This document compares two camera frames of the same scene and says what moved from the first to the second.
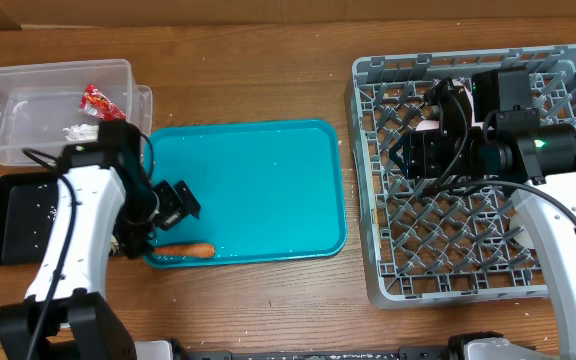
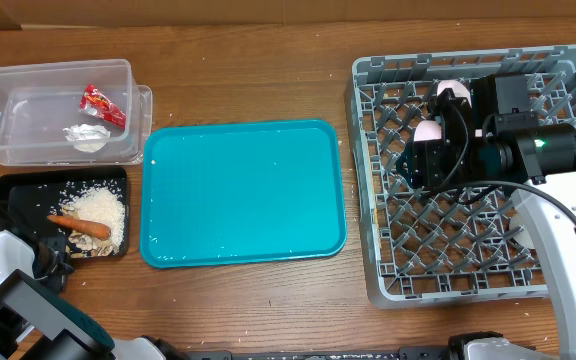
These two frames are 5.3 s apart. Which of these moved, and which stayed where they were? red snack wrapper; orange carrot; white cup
Moved: orange carrot
Stayed: white cup; red snack wrapper
